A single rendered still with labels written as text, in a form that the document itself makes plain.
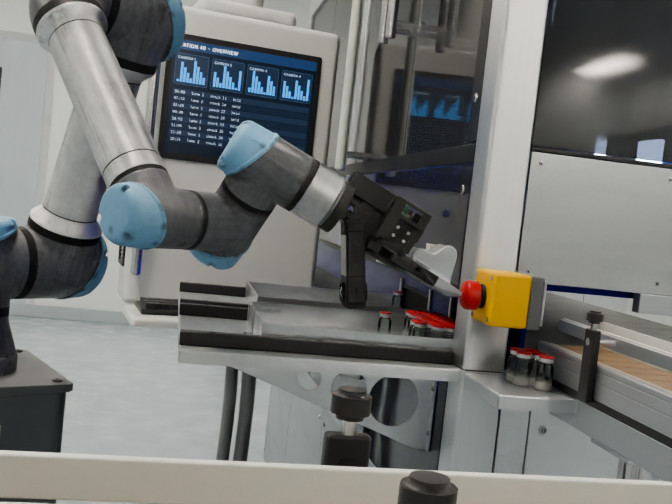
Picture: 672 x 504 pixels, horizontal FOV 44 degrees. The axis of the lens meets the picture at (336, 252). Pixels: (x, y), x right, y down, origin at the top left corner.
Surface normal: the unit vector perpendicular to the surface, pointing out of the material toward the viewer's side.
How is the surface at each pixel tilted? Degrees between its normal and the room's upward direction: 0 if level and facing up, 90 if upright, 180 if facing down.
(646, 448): 90
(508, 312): 90
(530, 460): 90
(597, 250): 90
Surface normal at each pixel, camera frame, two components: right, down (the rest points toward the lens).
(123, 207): -0.63, -0.02
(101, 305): 0.18, 0.07
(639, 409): -0.98, -0.10
